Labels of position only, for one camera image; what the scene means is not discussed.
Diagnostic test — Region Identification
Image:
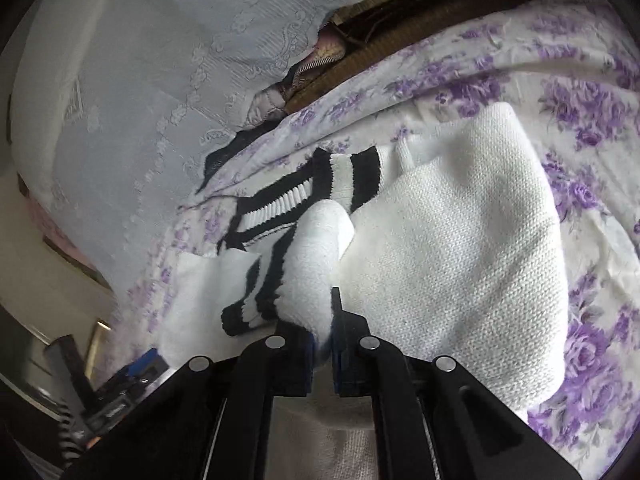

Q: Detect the pale lilac cloth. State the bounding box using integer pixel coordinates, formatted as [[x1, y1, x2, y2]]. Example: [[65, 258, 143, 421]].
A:
[[244, 84, 293, 130]]

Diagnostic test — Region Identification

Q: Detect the white black striped knit sweater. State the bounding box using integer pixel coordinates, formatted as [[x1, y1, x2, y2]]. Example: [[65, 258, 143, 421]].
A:
[[160, 101, 571, 480]]

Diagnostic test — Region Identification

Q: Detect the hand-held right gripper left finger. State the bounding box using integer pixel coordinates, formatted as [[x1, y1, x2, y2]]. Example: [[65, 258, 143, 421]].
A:
[[62, 321, 315, 480]]

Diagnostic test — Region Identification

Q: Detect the white lace cloth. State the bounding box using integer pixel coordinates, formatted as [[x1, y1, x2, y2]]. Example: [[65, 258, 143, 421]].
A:
[[10, 0, 381, 293]]

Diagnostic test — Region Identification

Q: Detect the brown woven mat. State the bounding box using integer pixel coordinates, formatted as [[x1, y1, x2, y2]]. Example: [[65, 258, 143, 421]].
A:
[[282, 0, 553, 117]]

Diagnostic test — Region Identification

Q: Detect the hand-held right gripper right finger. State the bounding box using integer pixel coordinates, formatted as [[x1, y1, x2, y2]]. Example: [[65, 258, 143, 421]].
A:
[[330, 286, 583, 480]]

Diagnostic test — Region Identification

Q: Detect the small purple floral bed sheet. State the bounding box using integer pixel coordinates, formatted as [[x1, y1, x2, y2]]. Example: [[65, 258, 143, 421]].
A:
[[107, 195, 241, 356]]

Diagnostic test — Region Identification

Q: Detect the black cloth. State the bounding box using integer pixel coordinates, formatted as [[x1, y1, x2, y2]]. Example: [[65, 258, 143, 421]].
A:
[[196, 129, 283, 195]]

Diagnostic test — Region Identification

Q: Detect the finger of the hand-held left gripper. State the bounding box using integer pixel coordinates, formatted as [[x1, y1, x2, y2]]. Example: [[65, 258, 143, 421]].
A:
[[125, 349, 170, 378]]

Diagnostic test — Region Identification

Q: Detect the pink quilted cloth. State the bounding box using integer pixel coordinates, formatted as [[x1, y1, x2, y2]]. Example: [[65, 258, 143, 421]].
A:
[[309, 29, 348, 70]]

